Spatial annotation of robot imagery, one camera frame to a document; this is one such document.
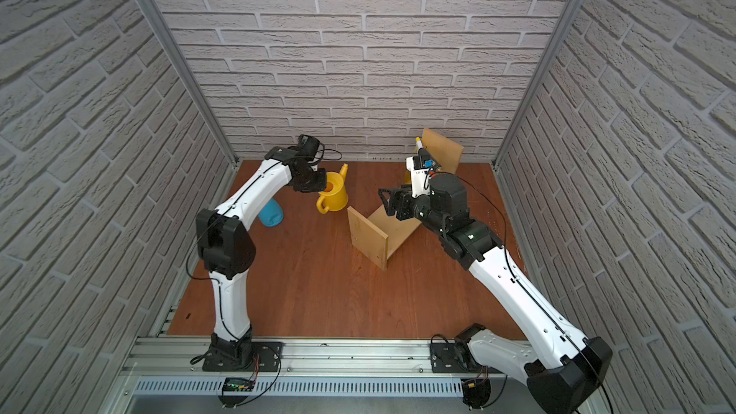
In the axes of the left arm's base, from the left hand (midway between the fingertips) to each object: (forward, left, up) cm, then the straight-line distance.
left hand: (319, 178), depth 93 cm
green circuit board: (-55, +17, -19) cm, 60 cm away
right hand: (-19, -20, +17) cm, 33 cm away
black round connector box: (-57, -44, -14) cm, 73 cm away
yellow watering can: (-6, -6, -2) cm, 9 cm away
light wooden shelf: (-24, -17, +4) cm, 30 cm away
